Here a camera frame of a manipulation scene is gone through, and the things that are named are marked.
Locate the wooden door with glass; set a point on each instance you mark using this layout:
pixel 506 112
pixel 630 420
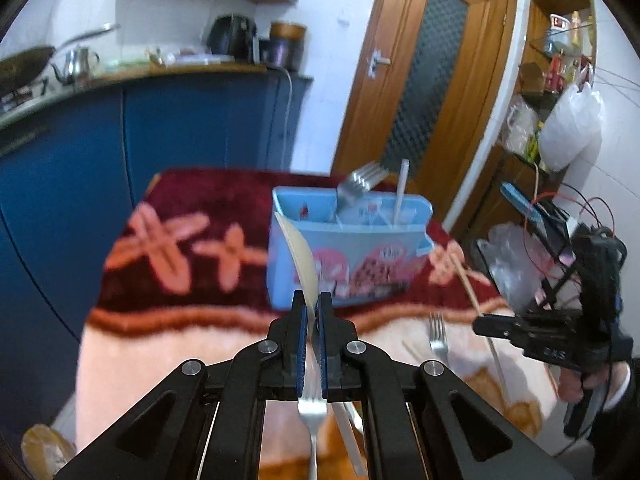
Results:
pixel 400 35

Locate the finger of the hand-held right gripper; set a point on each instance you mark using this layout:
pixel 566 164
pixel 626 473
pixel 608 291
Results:
pixel 492 326

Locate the white stick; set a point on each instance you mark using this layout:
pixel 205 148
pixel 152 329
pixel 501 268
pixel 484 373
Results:
pixel 401 195
pixel 350 440

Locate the cardboard box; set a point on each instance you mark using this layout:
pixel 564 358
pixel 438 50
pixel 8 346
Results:
pixel 530 77

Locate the rice cooker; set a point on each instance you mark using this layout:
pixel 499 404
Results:
pixel 285 42

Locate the gas stove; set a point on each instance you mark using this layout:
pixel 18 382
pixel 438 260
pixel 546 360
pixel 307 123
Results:
pixel 20 99

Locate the metal wok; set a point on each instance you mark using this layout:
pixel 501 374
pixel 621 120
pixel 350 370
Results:
pixel 25 66

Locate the red floral blanket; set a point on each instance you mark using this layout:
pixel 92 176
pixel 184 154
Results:
pixel 200 280

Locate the metal fork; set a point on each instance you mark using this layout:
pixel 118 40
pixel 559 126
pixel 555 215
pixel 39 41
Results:
pixel 312 440
pixel 361 180
pixel 438 342

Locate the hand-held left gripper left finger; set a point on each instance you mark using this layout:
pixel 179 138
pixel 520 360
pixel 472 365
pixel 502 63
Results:
pixel 300 345

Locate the green bottle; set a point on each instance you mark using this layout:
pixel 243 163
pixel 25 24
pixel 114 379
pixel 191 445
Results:
pixel 533 147

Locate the black air fryer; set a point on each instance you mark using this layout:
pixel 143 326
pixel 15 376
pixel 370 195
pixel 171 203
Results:
pixel 232 37

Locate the blue base cabinet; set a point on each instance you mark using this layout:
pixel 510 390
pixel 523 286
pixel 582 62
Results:
pixel 100 160

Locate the steel kettle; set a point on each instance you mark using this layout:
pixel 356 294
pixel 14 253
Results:
pixel 77 62

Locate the white plastic bag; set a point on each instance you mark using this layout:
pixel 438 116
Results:
pixel 570 125

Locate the person's right forearm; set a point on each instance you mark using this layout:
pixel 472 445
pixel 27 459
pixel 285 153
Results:
pixel 627 412

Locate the yellow bottle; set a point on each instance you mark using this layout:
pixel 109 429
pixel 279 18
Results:
pixel 576 24

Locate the clear bag of food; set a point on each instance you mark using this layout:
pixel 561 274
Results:
pixel 520 125

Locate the beige spoon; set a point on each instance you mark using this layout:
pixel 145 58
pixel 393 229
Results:
pixel 302 260

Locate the red bottles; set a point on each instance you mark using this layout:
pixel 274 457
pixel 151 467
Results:
pixel 556 75

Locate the wooden shelf niche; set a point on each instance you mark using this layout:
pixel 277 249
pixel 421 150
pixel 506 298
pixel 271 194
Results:
pixel 536 25

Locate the person's right hand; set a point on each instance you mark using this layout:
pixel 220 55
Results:
pixel 617 374

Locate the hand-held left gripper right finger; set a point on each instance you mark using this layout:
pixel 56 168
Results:
pixel 323 350

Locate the clear plastic bag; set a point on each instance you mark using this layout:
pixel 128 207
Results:
pixel 510 260

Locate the blue utensil holder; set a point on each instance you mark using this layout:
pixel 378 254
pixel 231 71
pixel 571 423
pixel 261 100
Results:
pixel 360 245

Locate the tan round object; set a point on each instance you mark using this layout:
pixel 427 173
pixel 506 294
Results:
pixel 42 452

